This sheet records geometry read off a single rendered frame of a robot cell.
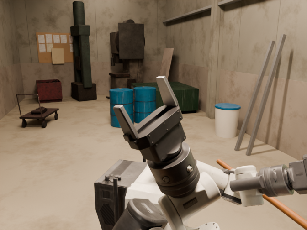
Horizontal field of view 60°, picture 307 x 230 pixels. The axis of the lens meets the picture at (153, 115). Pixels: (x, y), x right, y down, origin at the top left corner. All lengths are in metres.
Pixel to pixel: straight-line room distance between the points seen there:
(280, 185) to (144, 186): 0.40
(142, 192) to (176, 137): 0.38
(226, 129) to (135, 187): 4.92
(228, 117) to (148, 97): 1.98
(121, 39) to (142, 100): 3.49
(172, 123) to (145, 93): 5.90
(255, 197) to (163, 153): 0.47
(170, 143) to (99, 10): 10.49
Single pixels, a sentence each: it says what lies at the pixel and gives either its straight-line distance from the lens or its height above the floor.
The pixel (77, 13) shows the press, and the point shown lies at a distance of 9.90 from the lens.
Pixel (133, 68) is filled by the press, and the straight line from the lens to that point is 9.89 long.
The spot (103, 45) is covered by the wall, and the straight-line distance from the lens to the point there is 10.83.
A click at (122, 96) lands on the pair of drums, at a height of 0.75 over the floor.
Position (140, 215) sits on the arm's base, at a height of 1.42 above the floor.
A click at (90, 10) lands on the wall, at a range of 10.89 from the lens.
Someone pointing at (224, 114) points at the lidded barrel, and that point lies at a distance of 5.61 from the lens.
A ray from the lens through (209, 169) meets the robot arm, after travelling 1.13.
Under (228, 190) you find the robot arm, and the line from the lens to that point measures 1.15.
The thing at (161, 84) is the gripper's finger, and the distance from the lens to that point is 0.50.
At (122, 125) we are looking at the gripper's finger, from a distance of 0.45.
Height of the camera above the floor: 1.82
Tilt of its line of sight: 14 degrees down
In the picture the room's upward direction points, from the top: straight up
